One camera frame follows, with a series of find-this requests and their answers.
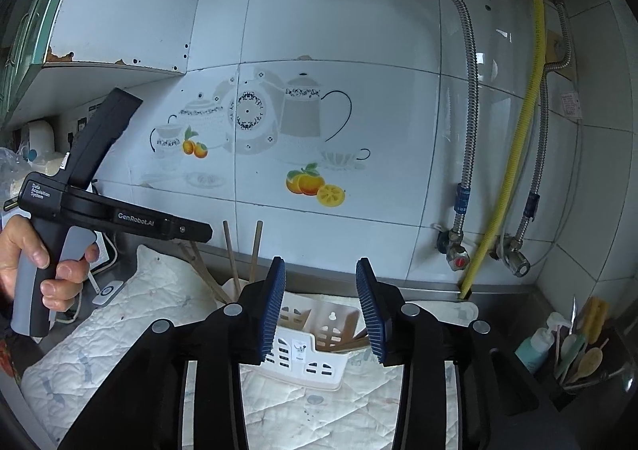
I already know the yellow brush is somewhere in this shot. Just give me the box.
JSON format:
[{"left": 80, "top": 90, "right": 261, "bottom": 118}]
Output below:
[{"left": 577, "top": 297, "right": 610, "bottom": 344}]

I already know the white quilted blanket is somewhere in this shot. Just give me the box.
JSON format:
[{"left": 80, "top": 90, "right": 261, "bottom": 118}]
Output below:
[{"left": 20, "top": 243, "right": 482, "bottom": 450}]

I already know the white house-shaped utensil holder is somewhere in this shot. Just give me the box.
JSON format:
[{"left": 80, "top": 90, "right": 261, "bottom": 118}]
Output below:
[{"left": 222, "top": 278, "right": 372, "bottom": 392}]

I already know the clear plastic bag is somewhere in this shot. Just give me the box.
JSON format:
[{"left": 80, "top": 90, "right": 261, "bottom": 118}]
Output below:
[{"left": 0, "top": 146, "right": 33, "bottom": 192}]

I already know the black utensil container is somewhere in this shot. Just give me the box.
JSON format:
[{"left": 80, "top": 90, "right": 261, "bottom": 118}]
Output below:
[{"left": 551, "top": 330, "right": 638, "bottom": 413}]

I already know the wooden spoon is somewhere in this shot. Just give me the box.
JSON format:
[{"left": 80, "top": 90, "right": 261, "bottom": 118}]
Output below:
[{"left": 565, "top": 347, "right": 604, "bottom": 384}]

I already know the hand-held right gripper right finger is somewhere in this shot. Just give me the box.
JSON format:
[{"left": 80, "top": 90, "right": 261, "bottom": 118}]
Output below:
[{"left": 355, "top": 257, "right": 544, "bottom": 450}]

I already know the pale green spoon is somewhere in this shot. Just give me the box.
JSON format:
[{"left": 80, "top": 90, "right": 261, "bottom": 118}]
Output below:
[{"left": 555, "top": 333, "right": 587, "bottom": 377}]

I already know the row of wooden chopsticks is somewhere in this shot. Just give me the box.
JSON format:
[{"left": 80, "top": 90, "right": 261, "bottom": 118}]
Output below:
[{"left": 177, "top": 219, "right": 372, "bottom": 352}]

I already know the white plastic jug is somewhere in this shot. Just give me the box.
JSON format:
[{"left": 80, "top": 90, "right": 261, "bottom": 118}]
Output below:
[{"left": 27, "top": 118, "right": 57, "bottom": 168}]

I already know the metal valve with red knob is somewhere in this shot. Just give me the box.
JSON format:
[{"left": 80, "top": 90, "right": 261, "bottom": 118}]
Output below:
[{"left": 437, "top": 227, "right": 472, "bottom": 272}]

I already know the person's left hand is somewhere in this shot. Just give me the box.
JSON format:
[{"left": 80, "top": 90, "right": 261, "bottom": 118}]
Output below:
[{"left": 0, "top": 215, "right": 100, "bottom": 314}]

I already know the yellow gas hose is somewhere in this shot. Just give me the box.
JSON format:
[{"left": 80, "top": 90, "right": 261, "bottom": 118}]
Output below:
[{"left": 459, "top": 0, "right": 547, "bottom": 299}]

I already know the braided metal hose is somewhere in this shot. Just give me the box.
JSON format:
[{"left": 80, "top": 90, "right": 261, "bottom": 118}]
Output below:
[
  {"left": 513, "top": 0, "right": 572, "bottom": 242},
  {"left": 421, "top": 0, "right": 480, "bottom": 241}
]

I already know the teal pump bottle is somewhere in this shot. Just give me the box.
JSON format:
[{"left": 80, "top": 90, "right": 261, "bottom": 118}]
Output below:
[{"left": 514, "top": 313, "right": 567, "bottom": 374}]

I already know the metal water valve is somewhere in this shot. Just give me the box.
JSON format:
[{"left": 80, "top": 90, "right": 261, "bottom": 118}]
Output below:
[{"left": 491, "top": 235, "right": 532, "bottom": 277}]

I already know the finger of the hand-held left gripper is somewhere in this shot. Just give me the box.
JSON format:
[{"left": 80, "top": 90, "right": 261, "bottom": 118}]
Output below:
[{"left": 160, "top": 215, "right": 214, "bottom": 244}]

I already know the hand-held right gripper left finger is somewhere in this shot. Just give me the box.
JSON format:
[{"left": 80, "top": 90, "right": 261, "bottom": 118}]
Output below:
[{"left": 57, "top": 255, "right": 288, "bottom": 450}]

